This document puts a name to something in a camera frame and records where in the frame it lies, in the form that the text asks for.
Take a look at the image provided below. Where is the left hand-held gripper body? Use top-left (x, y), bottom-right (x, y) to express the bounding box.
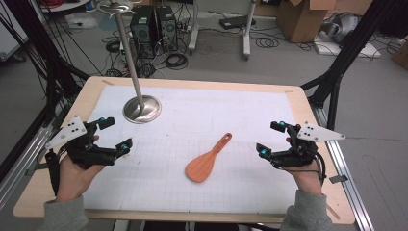
top-left (44, 115), bottom-right (118, 170)

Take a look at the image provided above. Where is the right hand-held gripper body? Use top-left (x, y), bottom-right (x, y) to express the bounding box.
top-left (270, 120), bottom-right (346, 169)

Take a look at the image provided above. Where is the metal hook stand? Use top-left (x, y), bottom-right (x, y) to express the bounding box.
top-left (95, 0), bottom-right (163, 125)

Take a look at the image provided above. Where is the wooden rice spatula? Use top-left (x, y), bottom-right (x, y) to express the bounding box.
top-left (185, 132), bottom-right (233, 184)

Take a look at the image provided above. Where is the person's right hand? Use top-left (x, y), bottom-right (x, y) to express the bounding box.
top-left (283, 160), bottom-right (324, 196)

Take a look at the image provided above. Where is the person's left hand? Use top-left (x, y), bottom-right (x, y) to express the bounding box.
top-left (56, 155), bottom-right (107, 203)

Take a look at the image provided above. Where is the white grid mat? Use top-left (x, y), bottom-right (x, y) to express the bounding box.
top-left (82, 84), bottom-right (299, 215)

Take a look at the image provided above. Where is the white stand leg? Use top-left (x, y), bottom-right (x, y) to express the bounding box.
top-left (187, 0), bottom-right (200, 56)
top-left (242, 0), bottom-right (258, 62)

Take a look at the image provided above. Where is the black computer tower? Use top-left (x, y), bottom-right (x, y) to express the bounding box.
top-left (155, 5), bottom-right (179, 53)
top-left (129, 5), bottom-right (158, 60)

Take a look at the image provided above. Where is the large open cardboard box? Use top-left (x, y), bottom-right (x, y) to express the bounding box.
top-left (276, 0), bottom-right (338, 43)

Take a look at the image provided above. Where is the white foam board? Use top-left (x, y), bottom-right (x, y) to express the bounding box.
top-left (313, 39), bottom-right (383, 60)

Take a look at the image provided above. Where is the flat black device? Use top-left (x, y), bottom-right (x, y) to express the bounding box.
top-left (218, 14), bottom-right (257, 31)

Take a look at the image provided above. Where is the grey helmet-like device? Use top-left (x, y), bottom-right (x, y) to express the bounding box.
top-left (320, 12), bottom-right (361, 44)

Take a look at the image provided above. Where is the small cardboard box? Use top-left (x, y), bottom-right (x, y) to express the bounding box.
top-left (391, 38), bottom-right (408, 70)

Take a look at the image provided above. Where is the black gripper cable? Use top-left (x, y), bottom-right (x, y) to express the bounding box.
top-left (316, 150), bottom-right (327, 187)

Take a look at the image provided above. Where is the black strap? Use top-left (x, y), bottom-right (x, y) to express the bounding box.
top-left (44, 149), bottom-right (62, 196)

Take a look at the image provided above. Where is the aluminium rail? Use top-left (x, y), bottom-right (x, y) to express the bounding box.
top-left (0, 124), bottom-right (55, 210)
top-left (309, 104), bottom-right (375, 231)

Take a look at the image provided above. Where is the black frame post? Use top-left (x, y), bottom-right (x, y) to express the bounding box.
top-left (0, 0), bottom-right (92, 128)
top-left (301, 0), bottom-right (408, 131)

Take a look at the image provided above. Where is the coiled black cable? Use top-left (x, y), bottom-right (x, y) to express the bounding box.
top-left (255, 37), bottom-right (280, 49)
top-left (165, 52), bottom-right (190, 71)

